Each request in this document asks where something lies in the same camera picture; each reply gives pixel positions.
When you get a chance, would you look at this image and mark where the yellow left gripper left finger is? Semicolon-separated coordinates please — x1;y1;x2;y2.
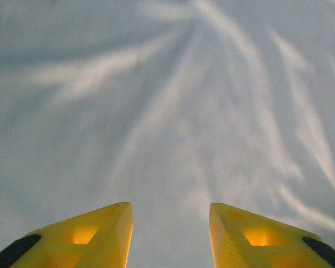
0;201;133;268

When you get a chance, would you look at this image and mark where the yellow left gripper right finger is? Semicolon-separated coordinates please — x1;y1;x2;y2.
209;203;335;268

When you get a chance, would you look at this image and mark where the blue t-shirt with white print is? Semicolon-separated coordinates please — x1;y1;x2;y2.
0;0;335;268

